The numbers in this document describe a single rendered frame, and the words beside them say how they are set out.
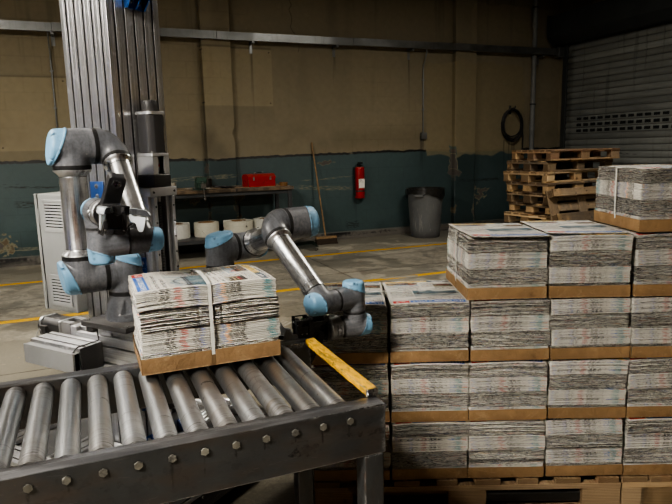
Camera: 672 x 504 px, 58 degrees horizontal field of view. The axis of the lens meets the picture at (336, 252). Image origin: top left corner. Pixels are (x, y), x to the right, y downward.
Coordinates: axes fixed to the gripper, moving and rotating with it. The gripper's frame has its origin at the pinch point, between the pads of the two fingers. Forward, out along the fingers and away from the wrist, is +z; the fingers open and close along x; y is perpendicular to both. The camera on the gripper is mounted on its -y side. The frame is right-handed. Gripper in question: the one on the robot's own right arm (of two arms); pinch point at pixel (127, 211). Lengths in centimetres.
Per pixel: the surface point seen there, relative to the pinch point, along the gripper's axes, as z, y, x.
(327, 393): 39, 39, -39
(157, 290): 2.9, 19.7, -7.9
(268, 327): 9.1, 29.5, -37.8
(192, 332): 4.5, 30.8, -17.5
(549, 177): -344, -57, -640
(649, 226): 43, -8, -167
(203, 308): 5.2, 24.3, -19.8
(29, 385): -13, 47, 18
